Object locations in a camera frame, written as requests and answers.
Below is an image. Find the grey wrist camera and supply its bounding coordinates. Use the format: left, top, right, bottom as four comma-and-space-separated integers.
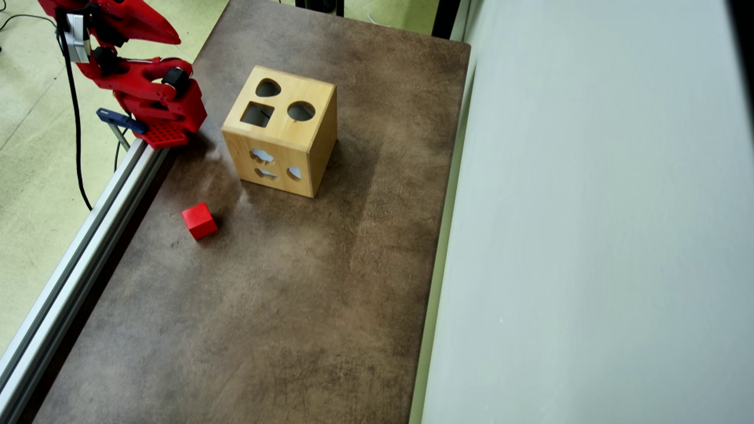
64, 13, 92, 64

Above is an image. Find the red wooden cube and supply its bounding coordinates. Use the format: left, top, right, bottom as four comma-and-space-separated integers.
181, 202, 219, 241

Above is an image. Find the wooden shape sorter box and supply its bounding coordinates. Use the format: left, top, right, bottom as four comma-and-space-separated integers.
221, 65, 338, 199

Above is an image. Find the black post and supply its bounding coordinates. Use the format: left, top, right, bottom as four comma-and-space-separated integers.
295, 0, 345, 17

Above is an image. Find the thin black cable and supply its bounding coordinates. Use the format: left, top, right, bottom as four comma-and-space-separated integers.
0, 13, 57, 31

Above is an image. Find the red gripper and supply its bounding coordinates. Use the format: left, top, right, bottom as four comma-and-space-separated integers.
38, 0, 181, 45

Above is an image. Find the dark vertical bar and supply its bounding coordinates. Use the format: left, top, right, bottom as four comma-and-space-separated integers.
431, 0, 461, 41

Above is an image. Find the aluminium profile rail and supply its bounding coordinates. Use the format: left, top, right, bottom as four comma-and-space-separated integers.
0, 137, 171, 424

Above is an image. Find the blue handled clamp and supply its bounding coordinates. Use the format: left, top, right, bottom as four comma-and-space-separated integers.
97, 108, 148, 151

